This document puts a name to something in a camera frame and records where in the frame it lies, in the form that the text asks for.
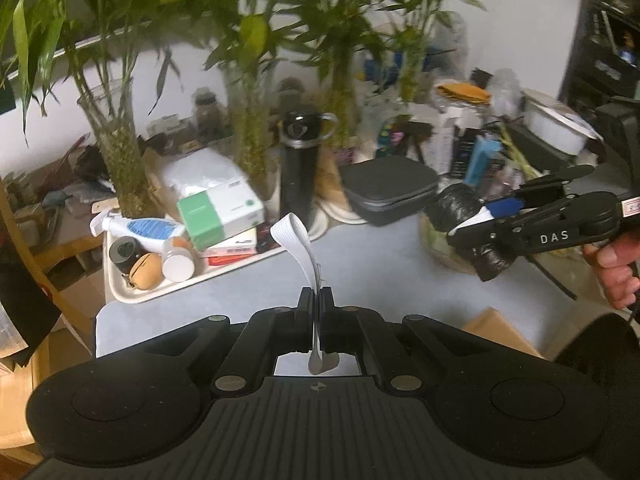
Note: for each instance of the black carton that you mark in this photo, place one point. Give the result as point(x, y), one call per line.
point(465, 152)

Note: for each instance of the black sleep mask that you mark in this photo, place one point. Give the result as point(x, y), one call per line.
point(452, 205)

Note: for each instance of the wooden chair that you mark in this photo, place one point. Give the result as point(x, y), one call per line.
point(65, 255)

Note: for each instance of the black thermos bottle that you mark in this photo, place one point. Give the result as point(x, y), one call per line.
point(297, 185)

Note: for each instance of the grey table mat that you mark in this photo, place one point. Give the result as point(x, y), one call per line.
point(380, 260)

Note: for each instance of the black cloth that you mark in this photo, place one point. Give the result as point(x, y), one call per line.
point(25, 305)

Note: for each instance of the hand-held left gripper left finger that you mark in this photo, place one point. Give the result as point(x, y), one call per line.
point(307, 320)

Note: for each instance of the light blue carton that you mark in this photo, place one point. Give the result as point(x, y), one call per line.
point(482, 160)

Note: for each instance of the white round container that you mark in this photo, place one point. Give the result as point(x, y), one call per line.
point(555, 130)

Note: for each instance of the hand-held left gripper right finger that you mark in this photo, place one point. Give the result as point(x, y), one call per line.
point(327, 320)

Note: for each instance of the grey hard case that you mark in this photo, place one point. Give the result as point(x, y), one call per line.
point(390, 185)

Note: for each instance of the cream plastic tray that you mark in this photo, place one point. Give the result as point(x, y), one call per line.
point(120, 290)
point(320, 227)
point(345, 215)

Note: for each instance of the white bag with bird print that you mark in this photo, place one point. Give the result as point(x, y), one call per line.
point(390, 132)

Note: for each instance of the white carton with open flap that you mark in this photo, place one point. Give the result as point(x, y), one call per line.
point(446, 140)

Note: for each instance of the bamboo in glass vase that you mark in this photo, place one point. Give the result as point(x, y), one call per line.
point(120, 160)
point(412, 65)
point(342, 95)
point(252, 125)

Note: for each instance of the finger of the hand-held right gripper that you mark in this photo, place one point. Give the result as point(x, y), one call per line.
point(492, 236)
point(505, 207)

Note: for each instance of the orange cloth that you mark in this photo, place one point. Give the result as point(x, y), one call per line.
point(462, 92)

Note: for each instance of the white plastic bag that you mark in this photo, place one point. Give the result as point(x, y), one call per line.
point(205, 170)

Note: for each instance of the black tape roll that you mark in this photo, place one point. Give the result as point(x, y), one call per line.
point(124, 255)

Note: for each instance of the white spray bottle blue label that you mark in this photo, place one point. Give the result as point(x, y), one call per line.
point(150, 230)

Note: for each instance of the red and white flat box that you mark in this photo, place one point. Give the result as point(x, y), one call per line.
point(232, 252)

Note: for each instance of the brown cardboard box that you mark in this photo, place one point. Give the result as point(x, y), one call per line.
point(495, 330)

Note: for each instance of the green and white box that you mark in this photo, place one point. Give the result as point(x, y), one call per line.
point(220, 215)

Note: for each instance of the person's right hand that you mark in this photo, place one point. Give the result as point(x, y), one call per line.
point(617, 270)

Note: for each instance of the brown wooden egg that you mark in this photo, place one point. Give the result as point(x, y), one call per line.
point(147, 272)

